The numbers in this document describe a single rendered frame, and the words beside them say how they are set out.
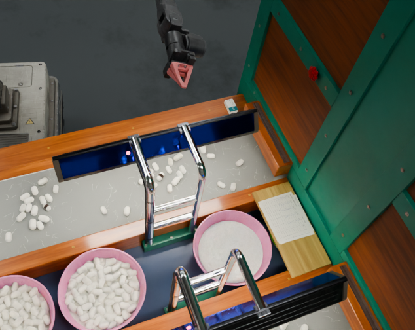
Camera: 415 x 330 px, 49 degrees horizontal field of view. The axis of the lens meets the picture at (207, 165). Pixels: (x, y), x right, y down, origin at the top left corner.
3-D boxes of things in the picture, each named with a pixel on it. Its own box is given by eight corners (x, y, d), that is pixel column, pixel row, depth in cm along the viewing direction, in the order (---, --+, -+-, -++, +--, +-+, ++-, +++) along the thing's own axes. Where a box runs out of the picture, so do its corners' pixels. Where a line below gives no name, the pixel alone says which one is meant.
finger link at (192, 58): (191, 95, 135) (185, 71, 140) (201, 78, 130) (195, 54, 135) (169, 91, 132) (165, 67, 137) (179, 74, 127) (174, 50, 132)
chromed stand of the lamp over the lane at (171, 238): (129, 205, 168) (124, 134, 130) (180, 191, 173) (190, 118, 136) (144, 253, 159) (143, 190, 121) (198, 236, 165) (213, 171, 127)
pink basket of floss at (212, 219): (177, 270, 157) (179, 260, 149) (211, 209, 171) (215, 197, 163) (247, 308, 153) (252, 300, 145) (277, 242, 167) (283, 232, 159)
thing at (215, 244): (188, 236, 163) (189, 230, 159) (245, 218, 170) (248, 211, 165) (211, 296, 153) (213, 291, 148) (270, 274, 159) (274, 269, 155)
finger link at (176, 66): (188, 99, 137) (182, 76, 142) (198, 84, 132) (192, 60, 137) (166, 97, 134) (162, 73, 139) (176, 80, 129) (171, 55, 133)
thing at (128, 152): (52, 160, 132) (48, 146, 126) (248, 113, 150) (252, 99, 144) (58, 183, 129) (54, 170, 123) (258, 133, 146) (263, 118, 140)
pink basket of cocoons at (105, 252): (46, 292, 148) (40, 283, 140) (113, 243, 160) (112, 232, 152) (94, 359, 140) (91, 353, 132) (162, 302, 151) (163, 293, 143)
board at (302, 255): (251, 193, 166) (252, 192, 165) (287, 183, 170) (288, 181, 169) (291, 278, 151) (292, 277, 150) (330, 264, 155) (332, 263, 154)
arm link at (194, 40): (158, 31, 148) (169, 11, 142) (190, 39, 154) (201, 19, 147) (164, 59, 142) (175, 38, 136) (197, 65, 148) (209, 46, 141)
